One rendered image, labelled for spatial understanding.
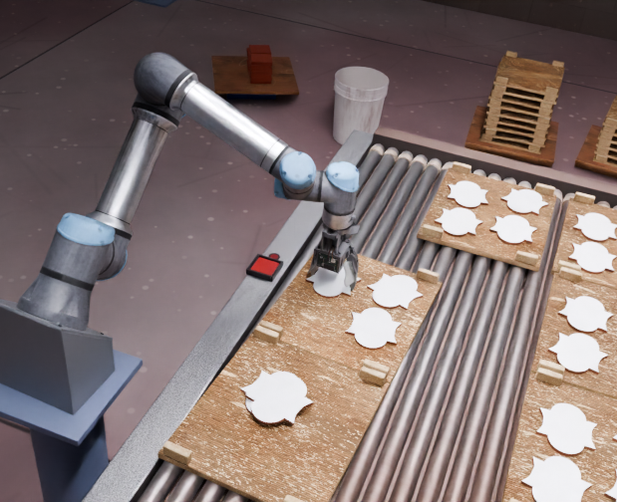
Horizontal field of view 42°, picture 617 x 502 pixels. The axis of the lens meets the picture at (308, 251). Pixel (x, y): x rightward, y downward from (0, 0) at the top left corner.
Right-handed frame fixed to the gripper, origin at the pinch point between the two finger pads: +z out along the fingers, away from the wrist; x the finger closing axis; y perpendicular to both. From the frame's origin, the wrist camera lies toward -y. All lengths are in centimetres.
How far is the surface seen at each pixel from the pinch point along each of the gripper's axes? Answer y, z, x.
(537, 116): -263, 71, 16
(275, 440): 54, -1, 10
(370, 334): 14.8, -0.5, 16.0
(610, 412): 11, 0, 73
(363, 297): 1.9, 0.7, 9.2
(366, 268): -9.6, 0.9, 5.5
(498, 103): -260, 68, -6
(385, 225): -33.3, 3.1, 2.4
